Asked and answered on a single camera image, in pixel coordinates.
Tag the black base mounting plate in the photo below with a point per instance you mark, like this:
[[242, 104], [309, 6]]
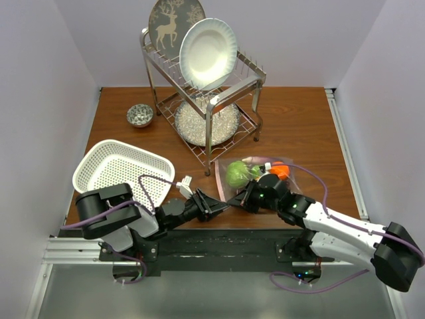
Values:
[[214, 250]]

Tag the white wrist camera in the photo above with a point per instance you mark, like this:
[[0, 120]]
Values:
[[265, 168], [184, 187]]

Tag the green fake cabbage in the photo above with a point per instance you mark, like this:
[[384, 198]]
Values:
[[238, 174]]

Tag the white perforated plastic basket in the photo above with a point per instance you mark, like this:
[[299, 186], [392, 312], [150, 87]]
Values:
[[111, 162]]

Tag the orange fake tomato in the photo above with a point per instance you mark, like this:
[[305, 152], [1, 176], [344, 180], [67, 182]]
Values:
[[280, 169]]

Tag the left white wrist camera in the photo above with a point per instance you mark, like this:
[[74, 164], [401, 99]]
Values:
[[184, 187]]

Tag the purple fake eggplant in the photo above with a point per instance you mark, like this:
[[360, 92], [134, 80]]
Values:
[[256, 160]]

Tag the small green fake vegetable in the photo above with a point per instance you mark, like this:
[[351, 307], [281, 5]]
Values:
[[255, 171]]

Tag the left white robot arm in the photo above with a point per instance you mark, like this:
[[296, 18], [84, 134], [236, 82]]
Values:
[[113, 215]]

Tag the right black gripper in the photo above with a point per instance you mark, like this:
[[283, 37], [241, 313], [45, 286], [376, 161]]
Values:
[[250, 207]]

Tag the small patterned bowl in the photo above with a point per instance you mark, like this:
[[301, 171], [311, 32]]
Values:
[[140, 115]]

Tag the speckled plate lower shelf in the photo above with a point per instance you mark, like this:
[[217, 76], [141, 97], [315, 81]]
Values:
[[192, 127]]

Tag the grey deer plate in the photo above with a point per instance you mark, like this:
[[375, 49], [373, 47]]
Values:
[[169, 22]]

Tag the steel dish rack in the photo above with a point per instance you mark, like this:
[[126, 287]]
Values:
[[242, 88]]

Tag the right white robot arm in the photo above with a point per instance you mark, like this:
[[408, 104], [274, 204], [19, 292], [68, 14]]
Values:
[[388, 251]]

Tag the white fluted plate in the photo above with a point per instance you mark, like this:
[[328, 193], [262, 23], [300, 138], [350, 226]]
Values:
[[208, 54]]

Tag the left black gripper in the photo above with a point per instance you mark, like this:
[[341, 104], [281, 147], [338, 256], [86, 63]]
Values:
[[212, 205]]

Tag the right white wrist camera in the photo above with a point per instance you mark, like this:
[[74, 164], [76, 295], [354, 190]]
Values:
[[265, 168]]

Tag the clear zip top bag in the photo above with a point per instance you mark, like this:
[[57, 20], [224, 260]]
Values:
[[226, 192]]

